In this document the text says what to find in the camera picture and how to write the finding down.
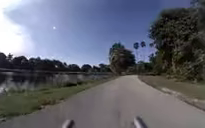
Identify distant row of trees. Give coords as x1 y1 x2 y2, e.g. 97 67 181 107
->
0 45 112 73

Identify grey asphalt path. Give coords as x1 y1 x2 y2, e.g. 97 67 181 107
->
0 74 205 128

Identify round dark green tree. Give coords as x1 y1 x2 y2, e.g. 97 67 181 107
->
108 42 137 75

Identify grass strip beside water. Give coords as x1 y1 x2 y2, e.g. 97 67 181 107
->
0 75 119 125

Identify tall palm trees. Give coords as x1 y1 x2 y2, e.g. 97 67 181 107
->
133 40 147 64

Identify dark pond water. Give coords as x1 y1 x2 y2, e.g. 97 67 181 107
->
0 69 116 96

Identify large dense trees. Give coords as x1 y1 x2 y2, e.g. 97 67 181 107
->
147 0 205 83

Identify robot's own part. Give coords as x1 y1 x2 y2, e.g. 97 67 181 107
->
133 116 148 128
61 119 75 128

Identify grass verge under trees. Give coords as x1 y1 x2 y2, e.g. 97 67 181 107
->
138 74 205 114

